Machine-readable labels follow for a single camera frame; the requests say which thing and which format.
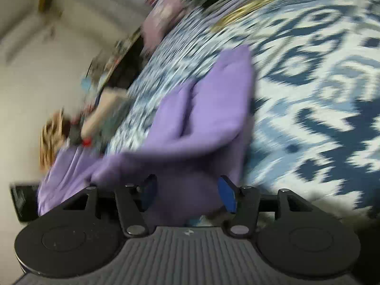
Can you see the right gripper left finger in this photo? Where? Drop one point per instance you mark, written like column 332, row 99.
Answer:
column 132, row 201

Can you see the pink floral pillow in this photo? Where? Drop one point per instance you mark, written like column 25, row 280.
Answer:
column 164, row 16

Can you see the blue white patterned bedspread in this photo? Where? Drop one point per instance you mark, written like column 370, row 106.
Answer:
column 316, row 101

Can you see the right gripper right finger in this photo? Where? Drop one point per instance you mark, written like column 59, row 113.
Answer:
column 243, row 203

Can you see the purple hoodie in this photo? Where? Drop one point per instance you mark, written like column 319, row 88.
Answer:
column 200, row 132

